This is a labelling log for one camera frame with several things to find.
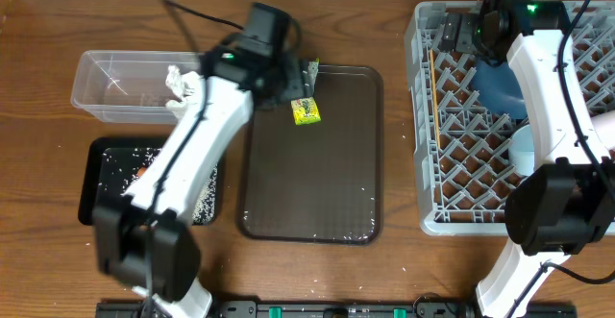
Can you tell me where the pile of white rice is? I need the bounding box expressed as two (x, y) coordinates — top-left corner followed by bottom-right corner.
(94, 147), (218, 226)

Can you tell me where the orange carrot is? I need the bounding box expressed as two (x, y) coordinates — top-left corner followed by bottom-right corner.
(137, 167), (147, 178)

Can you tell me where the grey dishwasher rack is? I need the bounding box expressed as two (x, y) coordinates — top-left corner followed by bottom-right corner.
(404, 0), (615, 237)

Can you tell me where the light blue bowl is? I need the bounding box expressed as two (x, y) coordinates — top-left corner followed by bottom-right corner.
(508, 125), (534, 177)

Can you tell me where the blue plastic plate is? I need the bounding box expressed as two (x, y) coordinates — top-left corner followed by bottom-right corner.
(471, 61), (528, 120)

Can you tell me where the white cup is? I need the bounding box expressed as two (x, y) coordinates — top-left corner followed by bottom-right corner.
(591, 110), (615, 151)

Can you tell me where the wooden chopstick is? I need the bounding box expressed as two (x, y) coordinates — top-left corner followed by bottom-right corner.
(429, 49), (441, 150)

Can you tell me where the white paper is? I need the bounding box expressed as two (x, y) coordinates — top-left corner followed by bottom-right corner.
(165, 65), (203, 120)

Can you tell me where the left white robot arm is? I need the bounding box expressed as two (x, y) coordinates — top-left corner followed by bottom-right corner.
(92, 0), (314, 317)

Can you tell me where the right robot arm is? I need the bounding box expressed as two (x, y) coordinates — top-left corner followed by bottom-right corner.
(441, 0), (614, 317)

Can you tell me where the clear plastic bin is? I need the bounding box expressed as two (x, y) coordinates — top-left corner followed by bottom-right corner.
(71, 50), (199, 125)

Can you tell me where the foil snack wrapper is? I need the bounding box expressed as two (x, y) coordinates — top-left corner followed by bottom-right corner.
(291, 59), (321, 126)

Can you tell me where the brown serving tray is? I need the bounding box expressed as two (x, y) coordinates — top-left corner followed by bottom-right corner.
(238, 64), (383, 245)

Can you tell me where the black waste tray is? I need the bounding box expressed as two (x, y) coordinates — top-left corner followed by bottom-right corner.
(78, 136), (224, 226)

